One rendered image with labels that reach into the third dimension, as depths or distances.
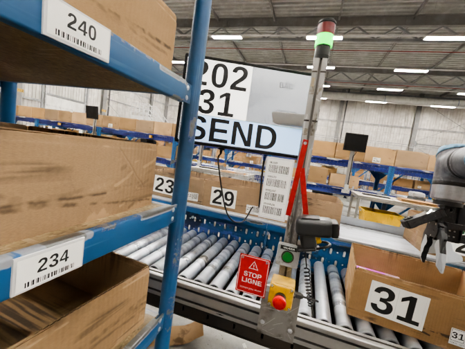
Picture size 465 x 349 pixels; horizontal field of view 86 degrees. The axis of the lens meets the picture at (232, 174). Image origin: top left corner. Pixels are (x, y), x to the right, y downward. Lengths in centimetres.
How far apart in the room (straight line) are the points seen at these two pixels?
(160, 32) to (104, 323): 41
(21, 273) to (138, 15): 30
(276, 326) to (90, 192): 76
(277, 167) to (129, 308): 55
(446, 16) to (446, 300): 1439
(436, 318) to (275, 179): 64
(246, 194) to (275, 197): 65
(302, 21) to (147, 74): 1416
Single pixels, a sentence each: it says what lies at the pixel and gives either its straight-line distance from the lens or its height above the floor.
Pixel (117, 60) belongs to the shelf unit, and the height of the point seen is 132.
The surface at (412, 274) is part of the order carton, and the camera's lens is 131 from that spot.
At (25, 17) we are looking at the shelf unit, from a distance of 25.
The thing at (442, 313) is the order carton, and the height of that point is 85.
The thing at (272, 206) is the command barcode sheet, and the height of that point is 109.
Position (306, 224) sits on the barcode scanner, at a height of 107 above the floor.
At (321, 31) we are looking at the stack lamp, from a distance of 87.
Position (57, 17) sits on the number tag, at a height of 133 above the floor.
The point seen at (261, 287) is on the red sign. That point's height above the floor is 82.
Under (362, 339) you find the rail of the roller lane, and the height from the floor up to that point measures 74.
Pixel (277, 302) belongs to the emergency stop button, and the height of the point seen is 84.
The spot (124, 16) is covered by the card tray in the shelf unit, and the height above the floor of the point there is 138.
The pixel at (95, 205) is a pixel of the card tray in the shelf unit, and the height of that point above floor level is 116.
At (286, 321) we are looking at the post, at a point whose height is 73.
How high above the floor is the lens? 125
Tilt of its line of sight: 6 degrees down
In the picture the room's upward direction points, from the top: 8 degrees clockwise
